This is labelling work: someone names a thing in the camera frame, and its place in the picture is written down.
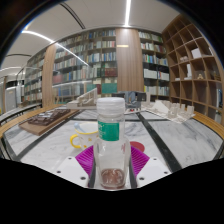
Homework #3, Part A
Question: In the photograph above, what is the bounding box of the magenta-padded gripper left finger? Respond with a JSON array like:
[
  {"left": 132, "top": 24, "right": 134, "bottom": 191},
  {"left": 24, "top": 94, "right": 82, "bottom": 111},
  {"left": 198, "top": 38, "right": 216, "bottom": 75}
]
[{"left": 54, "top": 145, "right": 98, "bottom": 189}]

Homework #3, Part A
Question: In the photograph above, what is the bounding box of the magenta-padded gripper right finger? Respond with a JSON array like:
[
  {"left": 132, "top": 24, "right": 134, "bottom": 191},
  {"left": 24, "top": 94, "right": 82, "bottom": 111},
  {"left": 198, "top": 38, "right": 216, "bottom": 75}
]
[{"left": 128, "top": 145, "right": 172, "bottom": 189}]

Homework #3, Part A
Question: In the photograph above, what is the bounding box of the clear plastic bottle green label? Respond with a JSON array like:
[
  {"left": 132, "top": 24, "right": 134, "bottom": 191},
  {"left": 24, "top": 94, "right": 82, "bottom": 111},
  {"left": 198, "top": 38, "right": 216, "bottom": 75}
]
[{"left": 93, "top": 96, "right": 132, "bottom": 191}]

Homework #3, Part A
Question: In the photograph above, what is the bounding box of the pale blue spoon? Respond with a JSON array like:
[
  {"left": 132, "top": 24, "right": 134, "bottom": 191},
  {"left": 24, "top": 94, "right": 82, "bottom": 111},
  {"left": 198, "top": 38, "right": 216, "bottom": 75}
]
[{"left": 73, "top": 122, "right": 88, "bottom": 135}]

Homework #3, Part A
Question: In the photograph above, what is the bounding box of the brown architectural model wooden board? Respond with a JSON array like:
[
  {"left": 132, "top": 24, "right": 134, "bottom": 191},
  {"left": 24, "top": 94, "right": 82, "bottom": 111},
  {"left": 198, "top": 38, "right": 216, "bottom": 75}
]
[{"left": 18, "top": 108, "right": 80, "bottom": 137}]

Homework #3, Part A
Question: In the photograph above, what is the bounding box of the large white city model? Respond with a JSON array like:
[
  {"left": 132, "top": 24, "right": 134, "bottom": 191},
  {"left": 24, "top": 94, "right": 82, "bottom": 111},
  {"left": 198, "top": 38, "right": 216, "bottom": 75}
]
[{"left": 141, "top": 99, "right": 196, "bottom": 125}]

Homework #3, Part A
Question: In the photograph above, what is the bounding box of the small red white model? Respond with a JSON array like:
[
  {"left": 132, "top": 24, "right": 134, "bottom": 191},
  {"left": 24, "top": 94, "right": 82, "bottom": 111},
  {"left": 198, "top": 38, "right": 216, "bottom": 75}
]
[{"left": 123, "top": 105, "right": 141, "bottom": 113}]

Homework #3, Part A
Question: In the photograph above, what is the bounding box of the white ramp architectural model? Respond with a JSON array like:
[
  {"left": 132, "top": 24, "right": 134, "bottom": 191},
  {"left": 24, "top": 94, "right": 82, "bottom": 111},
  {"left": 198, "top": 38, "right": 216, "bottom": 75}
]
[{"left": 66, "top": 87, "right": 101, "bottom": 111}]

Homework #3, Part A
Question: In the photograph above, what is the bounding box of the dark grey building model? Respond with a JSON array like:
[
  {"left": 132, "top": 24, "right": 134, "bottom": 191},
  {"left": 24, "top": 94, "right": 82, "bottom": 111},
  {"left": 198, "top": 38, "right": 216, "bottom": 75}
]
[{"left": 111, "top": 90, "right": 148, "bottom": 108}]

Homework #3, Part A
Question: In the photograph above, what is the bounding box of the curved wooden slat bench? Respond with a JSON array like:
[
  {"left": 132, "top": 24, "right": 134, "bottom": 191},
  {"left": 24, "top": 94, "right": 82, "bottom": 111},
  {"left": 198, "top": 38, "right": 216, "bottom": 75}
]
[
  {"left": 0, "top": 105, "right": 65, "bottom": 138},
  {"left": 193, "top": 111, "right": 224, "bottom": 141}
]

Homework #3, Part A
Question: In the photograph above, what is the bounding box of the curved book-filled shelf unit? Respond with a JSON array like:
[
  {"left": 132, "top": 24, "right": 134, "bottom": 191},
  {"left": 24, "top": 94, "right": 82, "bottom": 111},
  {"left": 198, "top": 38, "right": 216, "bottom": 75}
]
[{"left": 22, "top": 49, "right": 48, "bottom": 104}]

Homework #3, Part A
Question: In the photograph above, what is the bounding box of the open wooden grid shelf unit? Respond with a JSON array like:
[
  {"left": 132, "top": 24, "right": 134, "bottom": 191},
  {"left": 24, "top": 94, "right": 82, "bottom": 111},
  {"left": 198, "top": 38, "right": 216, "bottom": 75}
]
[{"left": 162, "top": 13, "right": 224, "bottom": 126}]

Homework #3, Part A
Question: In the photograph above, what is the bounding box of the narrow book-filled shelf unit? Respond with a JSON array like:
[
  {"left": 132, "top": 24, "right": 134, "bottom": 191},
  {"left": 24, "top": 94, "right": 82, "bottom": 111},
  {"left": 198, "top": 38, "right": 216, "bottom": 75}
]
[{"left": 138, "top": 29, "right": 171, "bottom": 100}]

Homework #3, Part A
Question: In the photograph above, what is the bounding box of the wide book-filled shelf unit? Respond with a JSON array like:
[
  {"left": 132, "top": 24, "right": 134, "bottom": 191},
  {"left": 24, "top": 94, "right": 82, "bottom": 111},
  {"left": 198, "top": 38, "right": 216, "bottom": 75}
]
[{"left": 51, "top": 29, "right": 118, "bottom": 101}]

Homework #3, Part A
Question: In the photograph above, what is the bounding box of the curved ceiling light strip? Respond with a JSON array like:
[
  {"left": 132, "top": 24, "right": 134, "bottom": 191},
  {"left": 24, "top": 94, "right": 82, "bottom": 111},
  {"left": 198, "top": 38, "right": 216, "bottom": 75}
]
[{"left": 21, "top": 29, "right": 90, "bottom": 66}]

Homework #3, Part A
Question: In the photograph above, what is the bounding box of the straight ceiling light strip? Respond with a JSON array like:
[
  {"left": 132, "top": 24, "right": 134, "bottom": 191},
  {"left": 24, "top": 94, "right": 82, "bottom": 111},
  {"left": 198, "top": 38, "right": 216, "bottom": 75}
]
[{"left": 123, "top": 0, "right": 133, "bottom": 28}]

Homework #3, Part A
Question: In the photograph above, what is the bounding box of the white mug yellow handle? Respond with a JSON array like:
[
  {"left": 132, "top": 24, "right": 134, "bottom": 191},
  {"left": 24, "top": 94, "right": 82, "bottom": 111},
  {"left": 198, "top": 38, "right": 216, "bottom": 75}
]
[{"left": 69, "top": 121, "right": 100, "bottom": 150}]

